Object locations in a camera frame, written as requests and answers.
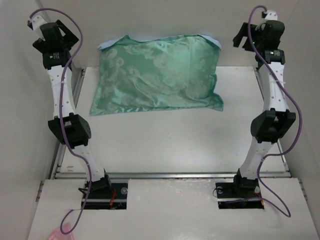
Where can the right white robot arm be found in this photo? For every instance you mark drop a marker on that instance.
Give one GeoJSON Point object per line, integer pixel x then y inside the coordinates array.
{"type": "Point", "coordinates": [276, 118]}

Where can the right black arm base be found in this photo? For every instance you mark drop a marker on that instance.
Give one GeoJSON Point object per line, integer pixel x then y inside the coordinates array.
{"type": "Point", "coordinates": [241, 193]}

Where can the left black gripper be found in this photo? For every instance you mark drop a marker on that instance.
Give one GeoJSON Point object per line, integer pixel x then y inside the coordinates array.
{"type": "Point", "coordinates": [69, 38]}

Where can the light blue pillowcase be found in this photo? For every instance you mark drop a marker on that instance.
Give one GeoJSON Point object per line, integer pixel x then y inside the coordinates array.
{"type": "Point", "coordinates": [170, 73]}

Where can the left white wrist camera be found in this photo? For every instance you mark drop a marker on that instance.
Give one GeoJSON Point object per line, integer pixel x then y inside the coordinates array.
{"type": "Point", "coordinates": [34, 23]}

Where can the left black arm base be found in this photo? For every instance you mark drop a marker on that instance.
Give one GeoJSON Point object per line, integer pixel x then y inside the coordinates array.
{"type": "Point", "coordinates": [105, 195]}

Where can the pink cloth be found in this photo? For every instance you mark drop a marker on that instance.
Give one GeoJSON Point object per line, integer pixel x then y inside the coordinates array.
{"type": "Point", "coordinates": [58, 235]}

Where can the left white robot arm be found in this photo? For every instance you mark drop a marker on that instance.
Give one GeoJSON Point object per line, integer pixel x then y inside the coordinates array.
{"type": "Point", "coordinates": [81, 132]}

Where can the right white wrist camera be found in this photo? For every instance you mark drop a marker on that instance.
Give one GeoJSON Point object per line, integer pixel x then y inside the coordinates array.
{"type": "Point", "coordinates": [267, 15]}

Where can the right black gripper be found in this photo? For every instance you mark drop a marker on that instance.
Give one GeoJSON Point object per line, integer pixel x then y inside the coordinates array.
{"type": "Point", "coordinates": [243, 32]}

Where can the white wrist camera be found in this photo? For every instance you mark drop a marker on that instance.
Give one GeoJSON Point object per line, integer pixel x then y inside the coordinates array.
{"type": "Point", "coordinates": [34, 23]}
{"type": "Point", "coordinates": [267, 15]}

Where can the front aluminium rail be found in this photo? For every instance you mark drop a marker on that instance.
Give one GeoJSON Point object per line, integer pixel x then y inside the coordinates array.
{"type": "Point", "coordinates": [151, 175]}

